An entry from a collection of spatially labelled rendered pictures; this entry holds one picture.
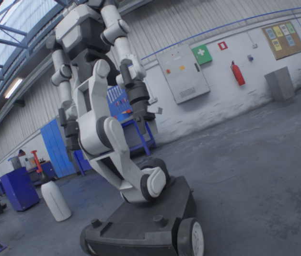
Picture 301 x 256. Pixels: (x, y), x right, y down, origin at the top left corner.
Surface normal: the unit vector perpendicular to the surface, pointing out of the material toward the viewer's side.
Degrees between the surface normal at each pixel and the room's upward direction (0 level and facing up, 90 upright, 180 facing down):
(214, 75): 90
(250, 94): 90
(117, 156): 100
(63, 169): 90
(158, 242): 45
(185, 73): 90
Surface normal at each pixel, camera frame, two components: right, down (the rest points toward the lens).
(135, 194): -0.23, 0.41
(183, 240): -0.48, -0.66
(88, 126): -0.47, -0.23
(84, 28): 0.40, 0.00
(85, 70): -0.35, 0.16
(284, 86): -0.14, 0.14
